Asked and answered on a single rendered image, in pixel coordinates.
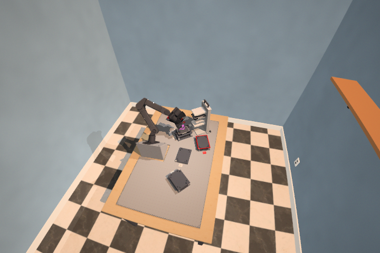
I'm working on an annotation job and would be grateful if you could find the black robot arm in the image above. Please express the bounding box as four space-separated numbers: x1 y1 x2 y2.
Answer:
136 98 186 145

